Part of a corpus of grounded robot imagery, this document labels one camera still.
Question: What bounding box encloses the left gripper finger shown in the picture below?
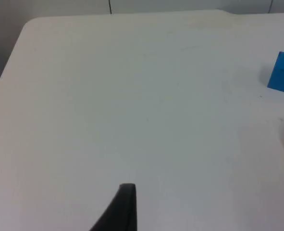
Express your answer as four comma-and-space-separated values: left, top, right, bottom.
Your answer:
88, 183, 138, 231

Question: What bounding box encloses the blue cube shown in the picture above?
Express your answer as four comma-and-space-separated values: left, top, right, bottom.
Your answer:
267, 51, 284, 95

